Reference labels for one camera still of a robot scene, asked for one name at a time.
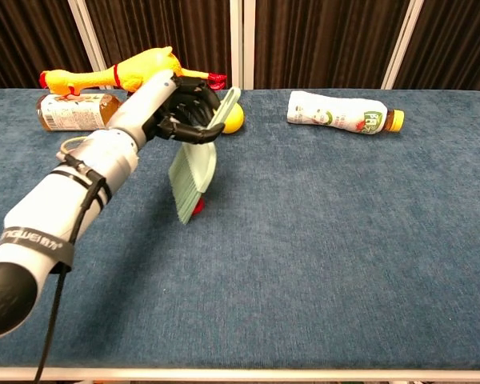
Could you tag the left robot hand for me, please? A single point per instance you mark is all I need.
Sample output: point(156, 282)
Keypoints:
point(184, 108)

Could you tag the green white brush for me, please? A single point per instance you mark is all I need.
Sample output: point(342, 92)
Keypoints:
point(202, 160)

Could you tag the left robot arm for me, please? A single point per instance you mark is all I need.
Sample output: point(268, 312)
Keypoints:
point(52, 208)

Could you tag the red bottle cap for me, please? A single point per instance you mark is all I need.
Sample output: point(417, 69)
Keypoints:
point(198, 207)

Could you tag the brown tea bottle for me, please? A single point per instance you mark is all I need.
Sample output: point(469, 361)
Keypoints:
point(74, 112)

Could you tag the white labelled bottle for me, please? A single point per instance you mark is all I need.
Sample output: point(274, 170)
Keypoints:
point(340, 114)

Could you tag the yellow ball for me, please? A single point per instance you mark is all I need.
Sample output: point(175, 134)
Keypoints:
point(234, 118)

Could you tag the dark curtain partition panel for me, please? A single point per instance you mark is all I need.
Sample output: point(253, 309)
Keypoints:
point(324, 40)
point(28, 40)
point(160, 36)
point(448, 44)

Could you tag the yellow rubber chicken toy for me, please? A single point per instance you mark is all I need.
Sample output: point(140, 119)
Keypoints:
point(116, 74)

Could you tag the blue table cloth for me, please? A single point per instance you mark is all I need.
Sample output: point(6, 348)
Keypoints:
point(264, 240)

